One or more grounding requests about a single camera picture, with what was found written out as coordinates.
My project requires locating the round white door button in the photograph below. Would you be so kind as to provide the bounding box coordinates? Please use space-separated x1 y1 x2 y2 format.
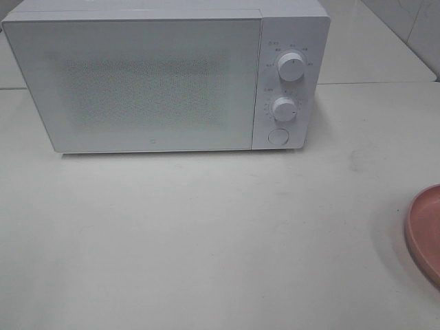
267 129 289 146

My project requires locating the white microwave door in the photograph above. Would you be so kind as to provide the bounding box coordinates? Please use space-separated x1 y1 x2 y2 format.
4 19 261 153

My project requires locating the pink round plate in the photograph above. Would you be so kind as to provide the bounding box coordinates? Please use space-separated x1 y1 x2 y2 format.
404 184 439 289

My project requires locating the lower white timer knob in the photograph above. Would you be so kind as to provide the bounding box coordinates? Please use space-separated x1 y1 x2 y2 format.
272 97 298 122

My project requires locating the upper white power knob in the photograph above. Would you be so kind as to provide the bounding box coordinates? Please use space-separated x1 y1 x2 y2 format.
276 49 307 83

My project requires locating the white microwave oven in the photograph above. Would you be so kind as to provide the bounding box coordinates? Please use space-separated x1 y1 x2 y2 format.
1 1 331 152

